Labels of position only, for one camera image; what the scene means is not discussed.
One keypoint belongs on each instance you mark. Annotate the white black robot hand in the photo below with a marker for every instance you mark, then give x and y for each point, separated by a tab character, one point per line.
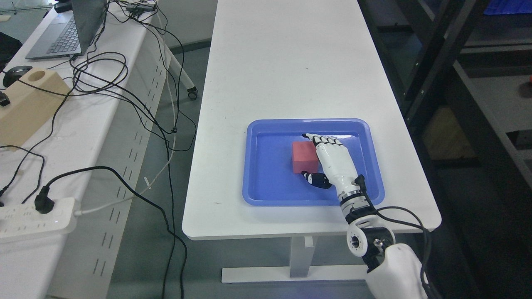
336	163

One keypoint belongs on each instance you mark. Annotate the pink foam block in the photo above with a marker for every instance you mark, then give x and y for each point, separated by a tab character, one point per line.
304	157

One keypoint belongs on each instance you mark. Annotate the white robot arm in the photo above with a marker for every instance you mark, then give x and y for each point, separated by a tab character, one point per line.
393	269

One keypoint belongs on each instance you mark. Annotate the blue plastic tray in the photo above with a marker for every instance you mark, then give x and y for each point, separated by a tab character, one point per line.
269	179

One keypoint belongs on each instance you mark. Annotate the white table with tray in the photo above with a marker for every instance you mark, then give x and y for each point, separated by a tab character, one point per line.
273	59

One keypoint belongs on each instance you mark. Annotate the black right metal shelf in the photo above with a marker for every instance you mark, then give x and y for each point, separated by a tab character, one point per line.
461	73

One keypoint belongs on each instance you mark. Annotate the beige block with hole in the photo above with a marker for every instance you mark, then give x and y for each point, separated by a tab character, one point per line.
33	100

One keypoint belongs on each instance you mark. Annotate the white side desk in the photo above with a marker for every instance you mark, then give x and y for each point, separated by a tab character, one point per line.
91	150

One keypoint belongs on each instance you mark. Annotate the grey laptop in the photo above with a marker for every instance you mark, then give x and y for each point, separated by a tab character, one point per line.
70	33

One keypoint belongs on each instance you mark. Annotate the white power strip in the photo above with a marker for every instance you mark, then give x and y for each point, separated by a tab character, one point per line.
23	222

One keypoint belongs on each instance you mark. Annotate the black computer mouse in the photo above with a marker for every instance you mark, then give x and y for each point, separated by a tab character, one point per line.
14	74

